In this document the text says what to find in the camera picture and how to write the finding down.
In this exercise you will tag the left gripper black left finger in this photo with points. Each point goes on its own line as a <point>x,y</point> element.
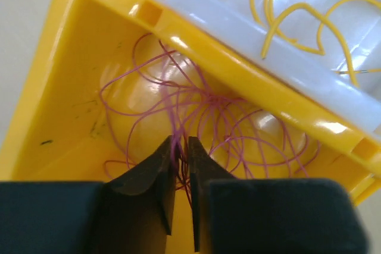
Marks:
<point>130,214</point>

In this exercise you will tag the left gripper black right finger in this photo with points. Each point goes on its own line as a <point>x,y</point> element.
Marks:
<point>293,215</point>

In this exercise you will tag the near yellow plastic bin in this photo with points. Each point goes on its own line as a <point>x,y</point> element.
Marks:
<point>273,89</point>

